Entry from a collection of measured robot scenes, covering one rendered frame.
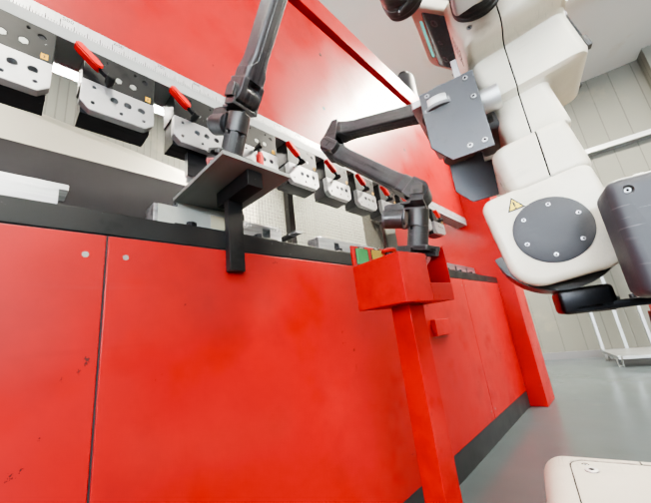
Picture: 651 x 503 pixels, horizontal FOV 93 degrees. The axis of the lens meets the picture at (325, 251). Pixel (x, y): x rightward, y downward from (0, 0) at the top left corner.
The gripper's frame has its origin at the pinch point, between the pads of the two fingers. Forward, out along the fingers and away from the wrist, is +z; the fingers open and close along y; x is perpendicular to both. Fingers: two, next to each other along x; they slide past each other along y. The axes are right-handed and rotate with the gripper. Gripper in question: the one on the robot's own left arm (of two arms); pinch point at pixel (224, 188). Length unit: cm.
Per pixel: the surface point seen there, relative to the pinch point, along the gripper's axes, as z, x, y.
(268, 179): -4.1, 13.3, -4.0
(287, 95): -45, -30, -32
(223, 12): -63, -39, -5
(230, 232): 10.4, 12.1, 2.1
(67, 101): -61, -312, 16
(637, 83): -265, 39, -472
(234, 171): -3.4, 12.2, 4.4
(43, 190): 10.0, -4.2, 34.1
